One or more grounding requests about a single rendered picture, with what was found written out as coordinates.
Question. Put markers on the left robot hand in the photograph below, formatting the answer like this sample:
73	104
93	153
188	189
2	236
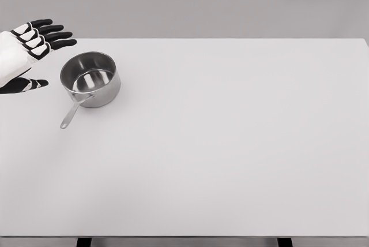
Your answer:
13	53

